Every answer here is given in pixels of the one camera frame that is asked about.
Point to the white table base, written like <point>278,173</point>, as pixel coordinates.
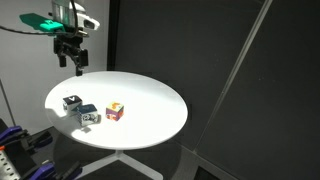
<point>120,163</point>

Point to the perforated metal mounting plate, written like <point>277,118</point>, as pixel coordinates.
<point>8,166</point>

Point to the teal camera mount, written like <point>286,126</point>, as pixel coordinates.
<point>43,23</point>

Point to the soft block with letter A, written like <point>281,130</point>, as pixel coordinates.
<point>72,105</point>

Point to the orange soft block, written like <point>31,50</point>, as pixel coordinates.
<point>115,111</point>

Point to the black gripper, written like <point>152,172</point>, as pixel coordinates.
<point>70,45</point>

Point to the blue-topped soft block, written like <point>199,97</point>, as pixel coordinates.
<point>87,115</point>

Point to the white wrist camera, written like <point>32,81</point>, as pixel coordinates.
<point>88,21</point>

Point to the purple and orange clamp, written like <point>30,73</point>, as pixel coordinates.
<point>20,136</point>
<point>46,170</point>

